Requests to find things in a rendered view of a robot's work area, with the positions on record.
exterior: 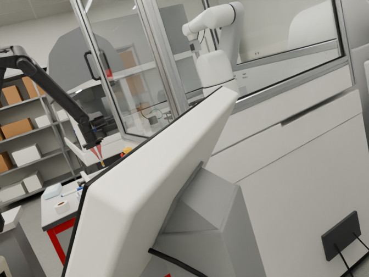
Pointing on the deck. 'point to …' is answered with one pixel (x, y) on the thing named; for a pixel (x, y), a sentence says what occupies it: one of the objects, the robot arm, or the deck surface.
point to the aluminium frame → (170, 73)
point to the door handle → (90, 66)
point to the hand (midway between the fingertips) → (100, 158)
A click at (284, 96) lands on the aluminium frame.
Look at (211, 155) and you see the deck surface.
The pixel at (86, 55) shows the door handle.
